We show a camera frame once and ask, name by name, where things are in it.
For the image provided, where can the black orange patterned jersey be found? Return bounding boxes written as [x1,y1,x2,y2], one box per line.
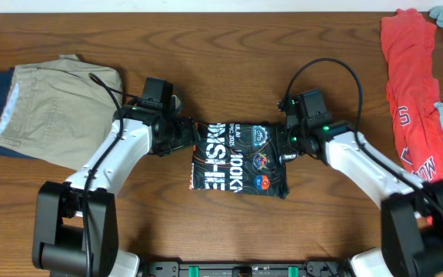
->
[189,123,289,199]

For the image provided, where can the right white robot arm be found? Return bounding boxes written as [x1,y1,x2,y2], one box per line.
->
[276,121,443,276]

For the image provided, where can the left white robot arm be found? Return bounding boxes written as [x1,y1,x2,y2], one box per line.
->
[32,105,199,276]

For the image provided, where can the folded khaki pants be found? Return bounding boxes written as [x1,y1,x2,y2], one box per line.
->
[0,55,122,170]

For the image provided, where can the red t-shirt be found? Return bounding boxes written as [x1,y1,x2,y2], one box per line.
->
[381,8,443,182]

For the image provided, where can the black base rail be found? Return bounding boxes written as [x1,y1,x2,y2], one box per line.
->
[136,259,355,277]

